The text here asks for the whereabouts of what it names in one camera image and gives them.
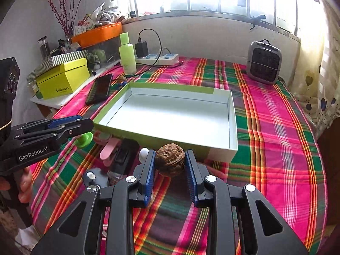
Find green white suction knob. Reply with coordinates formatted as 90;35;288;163
75;132;93;149

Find brown walnut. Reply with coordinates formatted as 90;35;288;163
155;143;185;177

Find person's left hand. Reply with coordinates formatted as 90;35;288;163
0;167;32;203

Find white side shelf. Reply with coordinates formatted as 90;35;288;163
30;59;120;109

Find yellow shoe box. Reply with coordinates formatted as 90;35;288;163
36;58;90;100

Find pink clip with grey pad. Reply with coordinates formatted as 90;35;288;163
93;130;112;146

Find striped green white box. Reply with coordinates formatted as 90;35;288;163
27;50;88;84

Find black smartphone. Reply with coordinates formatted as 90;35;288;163
85;74;112;105

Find dark glass jar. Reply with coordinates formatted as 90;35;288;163
37;36;51;59

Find pink flat clip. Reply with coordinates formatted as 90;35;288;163
100;137;121;167

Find white round knob stand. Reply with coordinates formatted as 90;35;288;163
138;147;149;164

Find red dried flower branches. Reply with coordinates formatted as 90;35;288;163
47;0;82;39

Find green lotion bottle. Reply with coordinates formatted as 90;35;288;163
119;32;137;75

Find green white shallow box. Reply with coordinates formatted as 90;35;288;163
93;82;238;163

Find black charger plug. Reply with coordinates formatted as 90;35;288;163
135;41;149;58

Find white power strip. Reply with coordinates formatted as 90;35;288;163
135;54;179;66

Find floral white curtain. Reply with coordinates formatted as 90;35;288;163
289;0;339;137

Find grey small space heater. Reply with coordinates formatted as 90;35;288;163
246;39;282;85

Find black charger cable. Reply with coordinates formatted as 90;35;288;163
110;28;184;83

